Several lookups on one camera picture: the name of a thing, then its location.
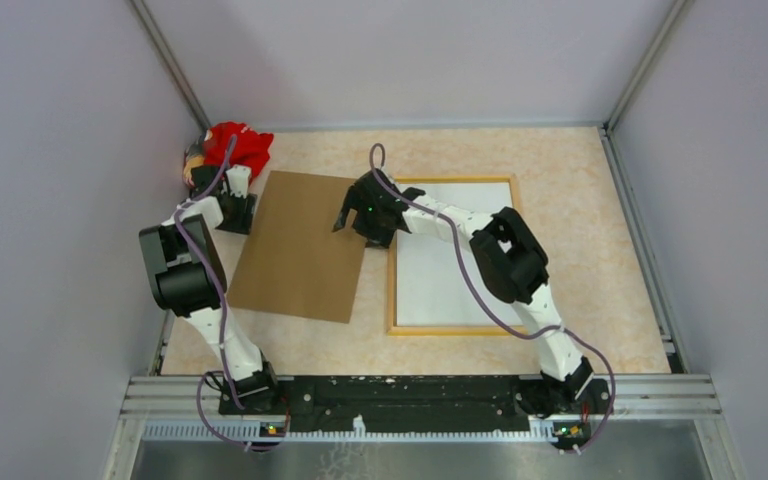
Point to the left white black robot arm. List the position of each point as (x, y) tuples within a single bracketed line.
[(186, 277)]

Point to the red crumpled cloth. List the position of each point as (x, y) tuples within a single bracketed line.
[(251, 149)]

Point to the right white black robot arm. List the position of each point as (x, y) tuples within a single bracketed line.
[(511, 263)]

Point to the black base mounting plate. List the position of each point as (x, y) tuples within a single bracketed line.
[(417, 404)]

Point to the brown cardboard backing board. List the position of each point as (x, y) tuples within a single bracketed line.
[(293, 262)]

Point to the aluminium rail with cable duct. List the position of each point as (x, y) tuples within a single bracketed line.
[(171, 407)]

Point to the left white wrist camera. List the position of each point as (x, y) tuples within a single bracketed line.
[(237, 179)]

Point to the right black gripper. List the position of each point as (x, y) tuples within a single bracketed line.
[(374, 239)]

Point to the building photo print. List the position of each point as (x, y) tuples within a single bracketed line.
[(437, 278)]

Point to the yellow wooden picture frame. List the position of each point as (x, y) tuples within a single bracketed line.
[(390, 298)]

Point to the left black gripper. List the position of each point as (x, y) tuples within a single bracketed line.
[(243, 224)]

